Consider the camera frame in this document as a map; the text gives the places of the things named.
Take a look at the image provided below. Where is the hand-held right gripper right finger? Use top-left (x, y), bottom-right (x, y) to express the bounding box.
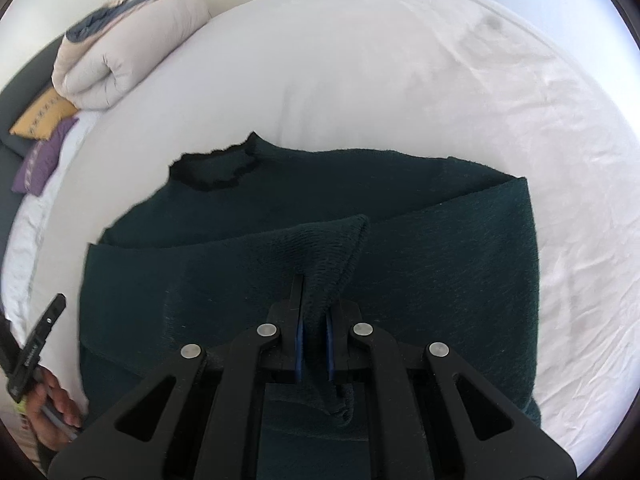
top-left (325, 302), bottom-right (577, 480)

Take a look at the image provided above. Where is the person's left hand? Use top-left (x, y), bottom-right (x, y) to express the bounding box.
top-left (26, 366), bottom-right (83, 452)

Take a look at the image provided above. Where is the dark green knit sweater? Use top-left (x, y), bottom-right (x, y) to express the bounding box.
top-left (78, 131), bottom-right (543, 480)

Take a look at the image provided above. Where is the folded beige duvet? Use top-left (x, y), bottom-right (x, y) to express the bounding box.
top-left (51, 0), bottom-right (211, 111)

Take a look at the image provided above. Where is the yellow cushion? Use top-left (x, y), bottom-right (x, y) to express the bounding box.
top-left (10, 87), bottom-right (81, 141)

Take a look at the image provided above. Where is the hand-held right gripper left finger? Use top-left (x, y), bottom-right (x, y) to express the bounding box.
top-left (48, 276), bottom-right (307, 480)

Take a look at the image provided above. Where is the white bed sheet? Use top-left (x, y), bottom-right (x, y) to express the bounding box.
top-left (0, 0), bottom-right (640, 478)

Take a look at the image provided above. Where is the purple cushion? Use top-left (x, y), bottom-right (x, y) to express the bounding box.
top-left (11, 117), bottom-right (80, 197)

